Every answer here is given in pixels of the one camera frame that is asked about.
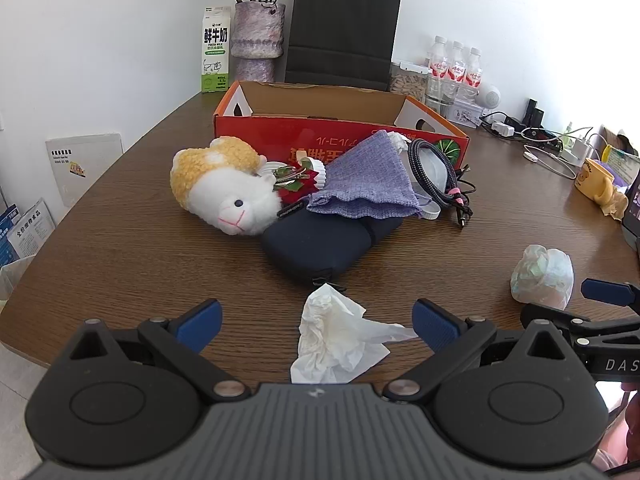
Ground person's right hand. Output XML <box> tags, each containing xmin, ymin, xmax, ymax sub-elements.
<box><xmin>600</xmin><ymin>382</ymin><xmax>640</xmax><ymax>472</ymax></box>

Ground blue white packets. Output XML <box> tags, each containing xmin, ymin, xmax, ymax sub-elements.
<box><xmin>0</xmin><ymin>199</ymin><xmax>56</xmax><ymax>267</ymax></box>

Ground black paper bag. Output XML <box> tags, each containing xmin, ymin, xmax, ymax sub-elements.
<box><xmin>284</xmin><ymin>0</ymin><xmax>404</xmax><ymax>92</ymax></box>

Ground purple knitted cloth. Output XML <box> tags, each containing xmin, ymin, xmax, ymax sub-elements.
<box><xmin>306</xmin><ymin>130</ymin><xmax>421</xmax><ymax>221</ymax></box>

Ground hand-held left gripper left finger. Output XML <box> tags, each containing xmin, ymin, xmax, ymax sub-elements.
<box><xmin>67</xmin><ymin>299</ymin><xmax>251</xmax><ymax>403</ymax></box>

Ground red cardboard box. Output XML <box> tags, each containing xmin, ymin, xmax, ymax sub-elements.
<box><xmin>214</xmin><ymin>80</ymin><xmax>471</xmax><ymax>171</ymax></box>

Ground purple textured vase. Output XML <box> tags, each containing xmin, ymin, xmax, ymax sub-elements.
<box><xmin>230</xmin><ymin>2</ymin><xmax>286</xmax><ymax>84</ymax></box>

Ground translucent plastic container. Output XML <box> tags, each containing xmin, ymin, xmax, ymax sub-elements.
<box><xmin>414</xmin><ymin>145</ymin><xmax>452</xmax><ymax>207</ymax></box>

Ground clear jar of seeds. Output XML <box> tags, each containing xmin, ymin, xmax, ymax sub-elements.
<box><xmin>389</xmin><ymin>61</ymin><xmax>431</xmax><ymax>104</ymax></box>

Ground yellow cartoon mug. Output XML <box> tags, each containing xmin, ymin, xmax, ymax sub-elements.
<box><xmin>574</xmin><ymin>157</ymin><xmax>617</xmax><ymax>207</ymax></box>

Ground white power adapter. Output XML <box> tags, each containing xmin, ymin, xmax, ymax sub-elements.
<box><xmin>569</xmin><ymin>137</ymin><xmax>594</xmax><ymax>166</ymax></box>

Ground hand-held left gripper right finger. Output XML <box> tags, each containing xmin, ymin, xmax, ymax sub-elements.
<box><xmin>384</xmin><ymin>298</ymin><xmax>571</xmax><ymax>403</ymax></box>

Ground chargers and cables cluster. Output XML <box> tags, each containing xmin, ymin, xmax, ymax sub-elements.
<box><xmin>527</xmin><ymin>127</ymin><xmax>569</xmax><ymax>154</ymax></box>

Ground white round speaker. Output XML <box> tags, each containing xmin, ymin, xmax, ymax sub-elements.
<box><xmin>478</xmin><ymin>85</ymin><xmax>504</xmax><ymax>109</ymax></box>

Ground white fluted-lid bottle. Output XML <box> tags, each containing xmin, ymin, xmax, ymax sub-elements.
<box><xmin>301</xmin><ymin>157</ymin><xmax>329</xmax><ymax>196</ymax></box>

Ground white puck charger cable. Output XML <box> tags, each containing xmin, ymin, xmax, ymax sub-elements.
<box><xmin>522</xmin><ymin>145</ymin><xmax>579</xmax><ymax>181</ymax></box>

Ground light green bundle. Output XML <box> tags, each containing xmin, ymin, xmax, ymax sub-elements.
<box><xmin>510</xmin><ymin>243</ymin><xmax>575</xmax><ymax>311</ymax></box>

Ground yellow white plush toy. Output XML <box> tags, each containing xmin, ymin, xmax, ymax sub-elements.
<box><xmin>170</xmin><ymin>137</ymin><xmax>284</xmax><ymax>236</ymax></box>

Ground large white tissue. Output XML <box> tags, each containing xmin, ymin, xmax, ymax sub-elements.
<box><xmin>291</xmin><ymin>283</ymin><xmax>419</xmax><ymax>385</ymax></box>

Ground white printed tin box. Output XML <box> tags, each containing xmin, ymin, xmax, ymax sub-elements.
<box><xmin>447</xmin><ymin>100</ymin><xmax>484</xmax><ymax>126</ymax></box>

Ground red artificial rose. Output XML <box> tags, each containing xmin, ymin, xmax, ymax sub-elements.
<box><xmin>272</xmin><ymin>160</ymin><xmax>321</xmax><ymax>197</ymax></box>

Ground red label water bottle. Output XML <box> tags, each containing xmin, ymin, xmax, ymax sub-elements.
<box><xmin>465</xmin><ymin>47</ymin><xmax>485</xmax><ymax>89</ymax></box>
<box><xmin>427</xmin><ymin>36</ymin><xmax>449</xmax><ymax>82</ymax></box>
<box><xmin>447</xmin><ymin>41</ymin><xmax>467</xmax><ymax>87</ymax></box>

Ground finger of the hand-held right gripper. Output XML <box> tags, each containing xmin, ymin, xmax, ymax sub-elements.
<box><xmin>520</xmin><ymin>304</ymin><xmax>640</xmax><ymax>347</ymax></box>
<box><xmin>581</xmin><ymin>279</ymin><xmax>640</xmax><ymax>307</ymax></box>

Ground green white milk carton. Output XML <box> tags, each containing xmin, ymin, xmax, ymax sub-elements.
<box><xmin>201</xmin><ymin>6</ymin><xmax>232</xmax><ymax>94</ymax></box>

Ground green yellow packet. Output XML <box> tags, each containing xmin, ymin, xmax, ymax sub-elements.
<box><xmin>600</xmin><ymin>144</ymin><xmax>640</xmax><ymax>187</ymax></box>

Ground dark laptop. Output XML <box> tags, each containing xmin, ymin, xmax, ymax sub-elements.
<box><xmin>621</xmin><ymin>180</ymin><xmax>640</xmax><ymax>252</ymax></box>

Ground grey braided cable coil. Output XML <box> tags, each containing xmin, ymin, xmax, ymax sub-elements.
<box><xmin>407</xmin><ymin>138</ymin><xmax>477</xmax><ymax>229</ymax></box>

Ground navy zip pouch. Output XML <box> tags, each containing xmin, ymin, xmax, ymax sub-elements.
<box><xmin>260</xmin><ymin>204</ymin><xmax>404</xmax><ymax>284</ymax></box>

